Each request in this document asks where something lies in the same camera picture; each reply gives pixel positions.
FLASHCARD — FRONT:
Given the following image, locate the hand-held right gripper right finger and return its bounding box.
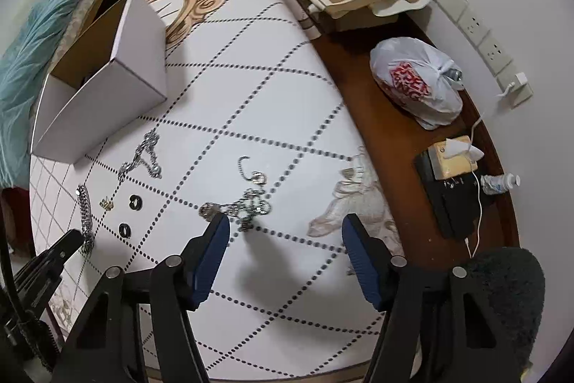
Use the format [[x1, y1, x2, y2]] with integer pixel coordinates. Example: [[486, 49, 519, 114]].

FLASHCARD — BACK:
[[342, 212, 516, 383]]

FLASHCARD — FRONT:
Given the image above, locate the silver ball chain with ring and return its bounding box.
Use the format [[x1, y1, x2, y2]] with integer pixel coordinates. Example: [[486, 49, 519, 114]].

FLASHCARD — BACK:
[[237, 155, 270, 190]]

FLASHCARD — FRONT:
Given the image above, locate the black box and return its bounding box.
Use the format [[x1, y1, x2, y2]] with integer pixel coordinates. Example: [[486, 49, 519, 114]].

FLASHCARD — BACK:
[[413, 150, 487, 239]]

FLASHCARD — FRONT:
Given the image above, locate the dark fuzzy cushion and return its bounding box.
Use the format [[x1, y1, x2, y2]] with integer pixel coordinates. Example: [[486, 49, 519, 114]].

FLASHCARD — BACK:
[[462, 246, 545, 383]]

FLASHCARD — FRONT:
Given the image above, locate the silver link chain necklace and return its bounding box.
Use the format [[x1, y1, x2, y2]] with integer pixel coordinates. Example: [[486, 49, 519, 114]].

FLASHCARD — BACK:
[[117, 129, 163, 186]]

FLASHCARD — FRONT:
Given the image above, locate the row of wall sockets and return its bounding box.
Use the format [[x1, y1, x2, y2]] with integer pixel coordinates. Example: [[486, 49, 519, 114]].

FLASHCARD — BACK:
[[419, 0, 534, 108]]

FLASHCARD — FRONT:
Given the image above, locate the silver chain necklace with pendant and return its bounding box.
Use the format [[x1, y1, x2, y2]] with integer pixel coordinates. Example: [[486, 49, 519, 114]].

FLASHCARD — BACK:
[[198, 188, 273, 232]]

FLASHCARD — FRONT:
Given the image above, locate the white charging cable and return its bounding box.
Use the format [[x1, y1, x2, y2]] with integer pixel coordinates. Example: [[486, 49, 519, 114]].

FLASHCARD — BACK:
[[464, 82, 516, 259]]

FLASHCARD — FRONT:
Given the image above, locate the thick silver chain bracelet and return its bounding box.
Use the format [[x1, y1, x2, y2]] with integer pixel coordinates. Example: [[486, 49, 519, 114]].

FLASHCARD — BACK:
[[77, 184, 96, 254]]

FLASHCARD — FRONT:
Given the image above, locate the white cardboard box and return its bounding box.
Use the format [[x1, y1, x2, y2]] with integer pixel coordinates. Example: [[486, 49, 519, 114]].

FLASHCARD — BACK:
[[30, 0, 169, 166]]

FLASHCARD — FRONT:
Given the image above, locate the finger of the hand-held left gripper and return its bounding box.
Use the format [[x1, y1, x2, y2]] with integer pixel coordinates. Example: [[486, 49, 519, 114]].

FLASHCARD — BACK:
[[13, 229, 85, 313]]

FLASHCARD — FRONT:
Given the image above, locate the small white bottle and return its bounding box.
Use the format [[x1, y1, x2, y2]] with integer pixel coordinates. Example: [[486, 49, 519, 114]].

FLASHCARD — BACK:
[[481, 173, 522, 194]]

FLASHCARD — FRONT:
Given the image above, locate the teal fluffy blanket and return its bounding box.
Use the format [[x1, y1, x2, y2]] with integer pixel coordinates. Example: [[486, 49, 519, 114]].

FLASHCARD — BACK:
[[0, 0, 135, 186]]

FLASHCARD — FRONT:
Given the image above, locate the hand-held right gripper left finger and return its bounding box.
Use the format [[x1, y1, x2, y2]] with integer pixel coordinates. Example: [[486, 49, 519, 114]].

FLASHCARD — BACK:
[[51, 213, 231, 383]]

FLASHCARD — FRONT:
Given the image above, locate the yellow box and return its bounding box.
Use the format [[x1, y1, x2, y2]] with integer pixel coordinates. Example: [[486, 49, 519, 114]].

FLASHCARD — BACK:
[[426, 136, 478, 182]]

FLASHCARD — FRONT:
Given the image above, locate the white plastic bag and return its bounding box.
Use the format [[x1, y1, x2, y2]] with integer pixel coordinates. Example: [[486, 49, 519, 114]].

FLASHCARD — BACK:
[[369, 37, 464, 130]]

